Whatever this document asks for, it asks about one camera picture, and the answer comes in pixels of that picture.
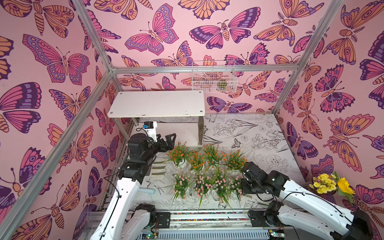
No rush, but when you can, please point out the pink flower pot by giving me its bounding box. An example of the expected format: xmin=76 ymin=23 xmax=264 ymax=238
xmin=212 ymin=168 xmax=232 ymax=207
xmin=171 ymin=171 xmax=192 ymax=201
xmin=230 ymin=176 xmax=252 ymax=201
xmin=193 ymin=172 xmax=213 ymax=209

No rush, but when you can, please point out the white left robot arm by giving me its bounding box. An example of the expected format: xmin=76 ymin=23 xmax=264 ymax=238
xmin=90 ymin=133 xmax=177 ymax=240

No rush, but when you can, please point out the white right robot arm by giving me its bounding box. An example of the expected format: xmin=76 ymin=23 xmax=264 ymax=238
xmin=241 ymin=162 xmax=374 ymax=240

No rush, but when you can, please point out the white two-tier rack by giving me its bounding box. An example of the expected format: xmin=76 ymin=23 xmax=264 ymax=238
xmin=108 ymin=91 xmax=206 ymax=146

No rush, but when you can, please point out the orange flower pot far left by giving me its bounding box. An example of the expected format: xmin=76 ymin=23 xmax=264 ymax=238
xmin=167 ymin=142 xmax=191 ymax=169

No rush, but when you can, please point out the light blue tube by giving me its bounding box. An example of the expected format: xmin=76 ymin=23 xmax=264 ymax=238
xmin=138 ymin=188 xmax=156 ymax=195

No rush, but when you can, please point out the orange flower pot far right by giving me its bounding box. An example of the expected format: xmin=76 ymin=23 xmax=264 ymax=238
xmin=224 ymin=150 xmax=248 ymax=172

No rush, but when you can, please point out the yellow sunflower bouquet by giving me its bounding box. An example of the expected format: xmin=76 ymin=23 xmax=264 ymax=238
xmin=309 ymin=172 xmax=356 ymax=203

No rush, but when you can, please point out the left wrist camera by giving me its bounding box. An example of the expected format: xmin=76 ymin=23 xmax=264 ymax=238
xmin=143 ymin=121 xmax=158 ymax=143

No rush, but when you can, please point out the white wire basket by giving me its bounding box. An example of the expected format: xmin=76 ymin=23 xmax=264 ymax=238
xmin=191 ymin=65 xmax=238 ymax=94

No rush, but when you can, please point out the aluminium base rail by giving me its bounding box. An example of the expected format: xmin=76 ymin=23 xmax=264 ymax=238
xmin=80 ymin=208 xmax=331 ymax=240

